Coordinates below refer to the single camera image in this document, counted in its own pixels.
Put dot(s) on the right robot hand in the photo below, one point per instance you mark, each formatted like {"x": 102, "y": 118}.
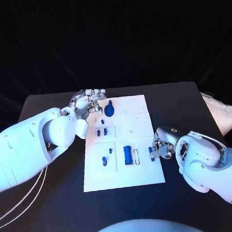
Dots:
{"x": 167, "y": 134}

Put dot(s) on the thin blue cylinder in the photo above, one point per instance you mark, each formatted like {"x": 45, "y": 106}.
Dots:
{"x": 150, "y": 150}

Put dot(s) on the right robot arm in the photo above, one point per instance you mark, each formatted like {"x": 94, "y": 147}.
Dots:
{"x": 207, "y": 160}

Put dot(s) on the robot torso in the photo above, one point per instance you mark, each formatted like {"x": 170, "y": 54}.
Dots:
{"x": 144, "y": 230}

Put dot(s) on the blue gear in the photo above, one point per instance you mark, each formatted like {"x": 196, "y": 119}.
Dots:
{"x": 109, "y": 111}

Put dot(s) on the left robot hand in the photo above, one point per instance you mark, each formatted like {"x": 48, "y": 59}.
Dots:
{"x": 84, "y": 102}

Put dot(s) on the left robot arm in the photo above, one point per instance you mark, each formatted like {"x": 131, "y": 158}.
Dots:
{"x": 23, "y": 144}

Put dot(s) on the thick blue cylinder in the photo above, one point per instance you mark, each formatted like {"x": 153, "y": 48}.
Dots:
{"x": 127, "y": 155}

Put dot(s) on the white task board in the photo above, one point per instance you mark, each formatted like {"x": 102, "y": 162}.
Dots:
{"x": 142, "y": 174}

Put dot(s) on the white fabric bundle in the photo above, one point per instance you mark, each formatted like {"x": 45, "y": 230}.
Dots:
{"x": 222, "y": 111}

